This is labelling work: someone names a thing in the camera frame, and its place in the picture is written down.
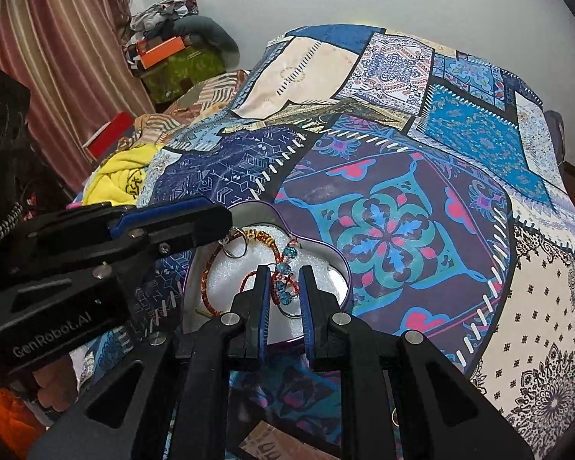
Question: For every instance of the red white box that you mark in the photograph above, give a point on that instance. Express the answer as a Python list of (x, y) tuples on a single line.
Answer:
[(109, 137)]

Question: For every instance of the yellow garment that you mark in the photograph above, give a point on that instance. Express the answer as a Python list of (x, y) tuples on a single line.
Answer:
[(120, 179)]

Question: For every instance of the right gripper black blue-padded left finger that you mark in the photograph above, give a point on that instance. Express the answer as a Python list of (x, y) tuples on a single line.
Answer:
[(168, 398)]

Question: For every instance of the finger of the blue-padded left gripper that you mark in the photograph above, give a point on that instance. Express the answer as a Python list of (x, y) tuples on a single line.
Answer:
[(198, 210)]

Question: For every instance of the striped red curtain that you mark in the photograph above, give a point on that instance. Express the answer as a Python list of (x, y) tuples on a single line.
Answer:
[(69, 54)]

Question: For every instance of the heart-shaped purple jewelry tin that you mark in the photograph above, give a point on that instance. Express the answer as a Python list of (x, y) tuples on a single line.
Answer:
[(213, 280)]

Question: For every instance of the green covered side table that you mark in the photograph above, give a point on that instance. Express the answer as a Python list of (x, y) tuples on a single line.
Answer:
[(174, 76)]

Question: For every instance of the blue patchwork bedspread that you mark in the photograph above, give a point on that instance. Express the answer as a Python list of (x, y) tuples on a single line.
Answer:
[(436, 176)]

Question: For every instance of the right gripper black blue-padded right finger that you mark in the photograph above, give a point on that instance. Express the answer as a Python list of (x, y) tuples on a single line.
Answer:
[(401, 397)]

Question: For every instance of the pile of papers clothes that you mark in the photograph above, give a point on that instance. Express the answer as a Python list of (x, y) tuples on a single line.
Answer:
[(157, 21)]

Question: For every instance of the striped beige blanket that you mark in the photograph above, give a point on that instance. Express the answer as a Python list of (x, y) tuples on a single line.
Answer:
[(199, 102)]

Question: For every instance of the silver ring bangle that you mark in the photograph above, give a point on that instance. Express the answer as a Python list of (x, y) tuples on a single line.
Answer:
[(235, 244)]

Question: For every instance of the orange box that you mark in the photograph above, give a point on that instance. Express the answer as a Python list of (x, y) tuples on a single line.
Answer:
[(151, 54)]

